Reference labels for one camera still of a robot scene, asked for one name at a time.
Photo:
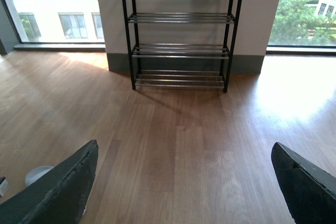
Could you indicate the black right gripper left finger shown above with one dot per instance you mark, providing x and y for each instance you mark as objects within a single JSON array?
[{"x": 60, "y": 195}]

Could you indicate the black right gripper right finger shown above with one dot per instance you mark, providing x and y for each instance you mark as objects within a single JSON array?
[{"x": 309, "y": 191}]

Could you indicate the light blue slide sandal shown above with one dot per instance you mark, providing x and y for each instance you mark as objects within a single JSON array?
[{"x": 36, "y": 173}]

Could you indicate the black metal shoe rack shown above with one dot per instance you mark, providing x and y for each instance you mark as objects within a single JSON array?
[{"x": 181, "y": 43}]

